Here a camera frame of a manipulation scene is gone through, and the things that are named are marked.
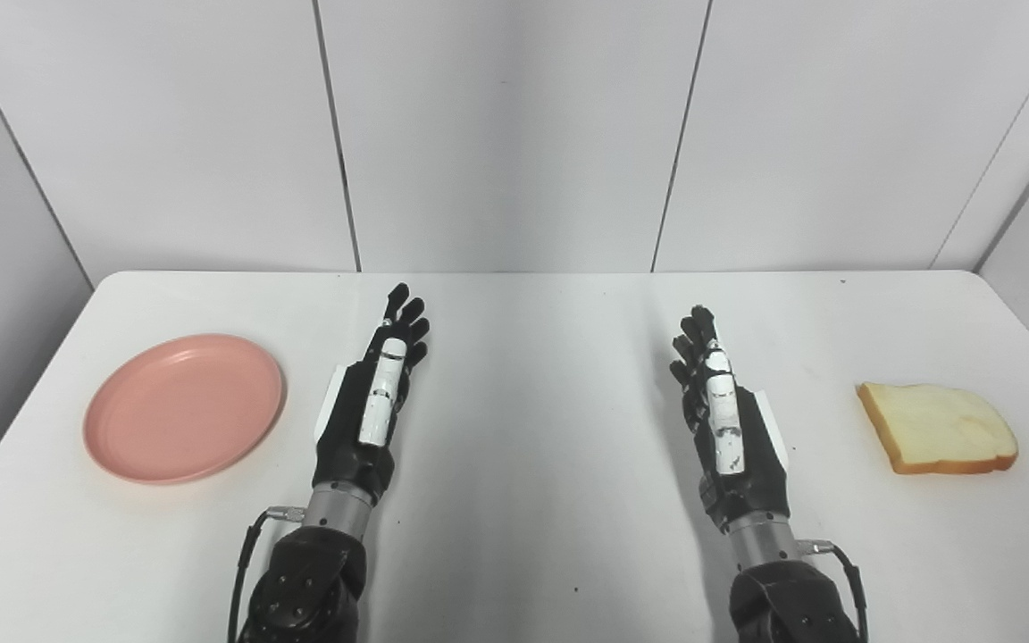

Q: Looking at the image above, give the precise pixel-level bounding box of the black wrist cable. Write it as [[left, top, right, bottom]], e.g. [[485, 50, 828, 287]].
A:
[[227, 506, 308, 643], [796, 539, 869, 643]]

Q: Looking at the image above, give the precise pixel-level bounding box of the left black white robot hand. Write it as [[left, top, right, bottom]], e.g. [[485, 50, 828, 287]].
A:
[[313, 283, 431, 507]]

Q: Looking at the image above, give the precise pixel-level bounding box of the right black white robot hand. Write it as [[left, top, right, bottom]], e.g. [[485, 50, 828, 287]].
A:
[[669, 305, 791, 533]]

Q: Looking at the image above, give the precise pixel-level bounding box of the pink round plate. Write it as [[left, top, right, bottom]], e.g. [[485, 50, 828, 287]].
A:
[[83, 334, 287, 486]]

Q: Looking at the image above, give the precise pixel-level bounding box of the slice of white bread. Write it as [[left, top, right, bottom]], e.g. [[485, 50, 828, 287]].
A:
[[856, 382, 1019, 475]]

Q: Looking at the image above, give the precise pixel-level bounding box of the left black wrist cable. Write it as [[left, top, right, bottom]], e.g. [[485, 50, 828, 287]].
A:
[[227, 506, 308, 643]]

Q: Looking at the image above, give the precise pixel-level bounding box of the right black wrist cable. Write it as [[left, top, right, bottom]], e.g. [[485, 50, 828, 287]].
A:
[[796, 539, 869, 643]]

